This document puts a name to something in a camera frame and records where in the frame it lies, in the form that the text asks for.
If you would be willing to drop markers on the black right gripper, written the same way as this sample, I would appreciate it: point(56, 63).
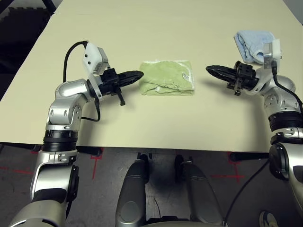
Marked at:
point(245, 76)

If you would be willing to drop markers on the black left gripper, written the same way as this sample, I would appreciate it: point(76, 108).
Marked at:
point(110, 82)

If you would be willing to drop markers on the green terry towel white trim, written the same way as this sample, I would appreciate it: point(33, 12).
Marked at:
point(163, 75)

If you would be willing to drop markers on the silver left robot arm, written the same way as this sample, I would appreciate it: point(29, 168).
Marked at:
point(68, 89)

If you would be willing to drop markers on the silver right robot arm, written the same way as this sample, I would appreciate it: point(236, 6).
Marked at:
point(281, 104)

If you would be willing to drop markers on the light blue folded towel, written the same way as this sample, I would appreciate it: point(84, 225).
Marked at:
point(253, 40)

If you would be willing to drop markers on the grey robot left leg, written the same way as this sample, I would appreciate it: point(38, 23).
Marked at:
point(131, 191)

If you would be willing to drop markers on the grey robot leg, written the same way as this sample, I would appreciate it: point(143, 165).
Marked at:
point(202, 191)
point(131, 191)

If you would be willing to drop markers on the grey robot right leg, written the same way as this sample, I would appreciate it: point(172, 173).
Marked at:
point(202, 191)

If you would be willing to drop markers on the black foam floor mat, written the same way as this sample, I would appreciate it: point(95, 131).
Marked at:
point(16, 30)

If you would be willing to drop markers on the beige robot torso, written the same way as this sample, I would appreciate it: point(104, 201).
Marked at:
point(165, 221)

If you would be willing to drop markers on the grey bystander shoe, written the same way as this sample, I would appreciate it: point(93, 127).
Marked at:
point(267, 218)

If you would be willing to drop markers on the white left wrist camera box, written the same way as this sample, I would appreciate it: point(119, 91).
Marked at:
point(91, 56)

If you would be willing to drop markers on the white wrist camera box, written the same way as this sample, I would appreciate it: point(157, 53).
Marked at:
point(91, 56)
point(275, 49)

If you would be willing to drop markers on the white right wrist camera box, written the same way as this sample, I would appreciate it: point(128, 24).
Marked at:
point(275, 49)

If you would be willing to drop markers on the black metal table frame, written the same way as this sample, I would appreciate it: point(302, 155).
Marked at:
point(49, 6)

